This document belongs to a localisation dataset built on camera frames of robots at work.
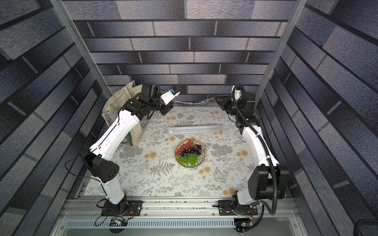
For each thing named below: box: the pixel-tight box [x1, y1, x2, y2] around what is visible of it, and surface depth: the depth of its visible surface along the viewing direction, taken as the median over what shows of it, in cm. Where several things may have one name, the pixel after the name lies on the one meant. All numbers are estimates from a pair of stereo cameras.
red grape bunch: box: [176, 140, 195, 156], surface depth 94 cm
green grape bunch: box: [176, 153, 199, 166], surface depth 89 cm
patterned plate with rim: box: [174, 139, 207, 169], surface depth 92 cm
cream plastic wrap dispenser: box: [167, 124, 222, 135], surface depth 96 cm
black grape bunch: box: [180, 143, 203, 157], surface depth 92 cm
